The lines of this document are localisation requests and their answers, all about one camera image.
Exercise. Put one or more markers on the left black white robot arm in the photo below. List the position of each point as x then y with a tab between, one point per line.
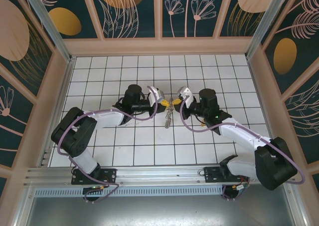
74	138

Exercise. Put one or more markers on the grey metal sheet panel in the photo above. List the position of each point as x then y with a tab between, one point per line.
159	211

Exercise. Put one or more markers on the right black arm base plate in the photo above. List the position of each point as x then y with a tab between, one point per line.
211	174

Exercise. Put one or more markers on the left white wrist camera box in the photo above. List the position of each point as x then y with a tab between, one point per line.
154	96

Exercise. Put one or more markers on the aluminium table edge rail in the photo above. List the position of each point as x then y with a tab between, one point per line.
257	86
65	86

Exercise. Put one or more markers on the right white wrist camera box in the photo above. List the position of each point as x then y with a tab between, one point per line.
185	93

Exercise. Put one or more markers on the aluminium mounting rail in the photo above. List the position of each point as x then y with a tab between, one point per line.
159	176

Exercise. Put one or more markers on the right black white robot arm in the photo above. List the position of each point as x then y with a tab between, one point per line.
274	168

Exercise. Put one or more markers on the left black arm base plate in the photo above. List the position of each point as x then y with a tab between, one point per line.
109	174

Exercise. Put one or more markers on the aluminium frame post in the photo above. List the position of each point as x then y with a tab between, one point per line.
47	19
269	14

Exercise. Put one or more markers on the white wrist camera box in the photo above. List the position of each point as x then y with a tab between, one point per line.
154	96
185	93

